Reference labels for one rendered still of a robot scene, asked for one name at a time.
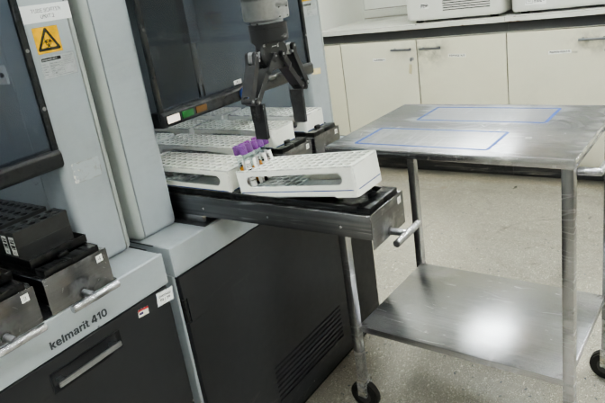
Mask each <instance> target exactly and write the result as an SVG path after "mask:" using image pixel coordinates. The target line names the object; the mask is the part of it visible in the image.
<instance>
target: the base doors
mask: <svg viewBox="0 0 605 403"><path fill-rule="evenodd" d="M603 36H605V26H598V27H584V28H571V29H557V30H543V31H517V32H508V33H494V34H482V35H469V36H456V37H445V38H432V39H419V40H392V41H379V42H366V43H353V44H341V45H329V46H324V50H325V57H326V64H327V71H328V78H329V85H330V99H331V105H332V112H333V120H334V122H335V125H338V126H339V135H344V136H346V135H347V134H349V133H351V132H353V131H355V130H358V129H359V128H361V127H363V126H365V125H367V124H368V123H370V122H372V121H374V120H376V119H378V118H380V117H382V116H384V115H385V114H387V113H388V112H391V111H393V110H395V109H397V108H399V107H401V106H403V105H404V104H542V105H605V51H604V49H605V40H581V41H578V39H581V38H582V37H584V38H600V37H603ZM438 46H440V49H429V50H419V49H422V48H423V47H424V48H437V47H438ZM408 48H411V51H390V49H408ZM507 48H508V51H507ZM562 49H571V50H572V53H563V54H549V55H548V51H550V50H562ZM448 54H465V57H449V56H448ZM373 58H385V61H376V62H373ZM410 58H414V60H412V61H410ZM410 64H412V72H411V74H409V69H410ZM508 74H509V75H508ZM604 153H605V131H604V132H603V133H602V135H601V136H600V138H599V139H598V140H597V141H596V143H595V144H594V145H593V147H592V148H591V150H590V151H589V152H588V154H587V155H586V156H585V158H584V159H583V160H582V162H581V163H580V164H579V165H578V166H586V167H600V165H601V164H602V162H603V161H604ZM578 166H577V168H578Z"/></svg>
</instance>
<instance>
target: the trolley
mask: <svg viewBox="0 0 605 403"><path fill-rule="evenodd" d="M604 131H605V105H542V104H404V105H403V106H401V107H399V108H397V109H395V110H393V111H391V112H388V113H387V114H385V115H384V116H382V117H380V118H378V119H376V120H374V121H372V122H370V123H368V124H367V125H365V126H363V127H361V128H359V129H358V130H355V131H353V132H351V133H349V134H347V135H346V136H344V137H343V138H341V139H338V140H336V141H334V142H332V143H330V144H329V145H328V146H326V147H325V152H326V153H333V152H347V151H360V150H373V149H374V150H375V151H376V154H377V157H390V158H404V159H407V167H408V176H409V186H410V196H411V215H412V223H413V222H414V221H415V220H419V221H420V222H421V226H420V227H419V228H418V229H417V230H416V231H415V232H414V233H413V235H414V245H415V255H416V264H417V268H416V269H415V270H414V271H413V272H412V273H411V274H410V275H409V276H408V277H407V278H406V279H405V280H404V281H403V282H402V283H401V284H400V285H399V286H398V287H397V288H396V289H395V290H394V291H393V292H392V293H391V294H390V295H389V296H388V297H387V298H386V299H385V300H384V301H383V302H382V303H381V304H380V305H379V306H378V307H377V308H376V309H375V310H374V311H373V312H372V313H371V314H370V315H369V316H368V317H367V318H366V319H365V320H364V321H363V322H362V323H361V316H360V308H359V301H358V295H357V281H356V274H355V267H354V260H353V253H352V246H351V238H350V237H342V236H339V248H340V255H341V262H342V268H343V275H344V282H345V288H346V295H347V302H348V314H349V321H350V328H351V335H352V341H353V348H354V355H355V361H356V368H357V380H356V381H355V383H354V384H353V385H352V388H351V391H352V394H353V397H354V399H355V400H356V401H357V402H358V403H379V402H380V399H381V395H380V392H379V390H378V388H377V387H376V386H375V385H374V384H373V383H372V377H371V374H369V373H368V371H367V364H366V351H365V344H364V337H363V332H364V333H368V334H370V335H374V336H380V337H383V338H387V339H390V340H393V341H397V342H400V343H404V344H407V345H413V346H417V347H419V348H423V349H427V350H430V351H433V352H437V353H440V354H446V355H449V356H453V357H456V358H459V359H463V360H467V361H469V362H473V363H479V364H482V365H486V366H489V367H492V368H496V369H499V370H503V371H506V372H512V373H516V374H518V375H522V376H526V377H529V378H532V379H535V380H539V381H544V382H548V383H552V384H555V385H558V386H562V387H563V403H576V367H577V365H578V362H579V361H580V359H581V356H582V353H583V350H584V348H585V346H586V344H587V342H588V340H589V338H590V335H591V332H592V330H593V328H594V326H595V323H596V321H597V319H598V316H599V315H600V311H601V309H602V312H601V348H600V350H597V351H595V352H594V353H592V355H591V358H590V361H589V363H590V366H591V369H592V370H593V372H594V373H596V374H597V375H598V376H600V377H602V378H603V379H605V153H604V161H603V162H602V164H601V165H600V167H586V166H578V165H579V164H580V163H581V162H582V160H583V159H584V158H585V156H586V155H587V154H588V152H589V151H590V150H591V148H592V147H593V145H594V144H595V143H596V141H597V140H598V139H599V138H600V136H601V135H602V133H603V132H604ZM417 159H418V160H431V161H445V162H458V163H472V164H486V165H499V166H525V167H539V168H553V169H561V200H562V288H559V287H555V286H549V285H545V284H539V283H534V282H524V281H520V280H514V279H510V278H504V277H500V276H494V275H489V274H484V273H475V272H469V271H465V270H459V269H454V268H449V267H444V266H439V265H434V264H426V258H425V247H424V237H423V227H422V217H421V206H420V186H419V176H418V165H417ZM577 166H578V169H577ZM577 175H591V176H603V175H604V206H603V259H602V295H600V294H594V293H589V292H584V291H577V290H576V282H577Z"/></svg>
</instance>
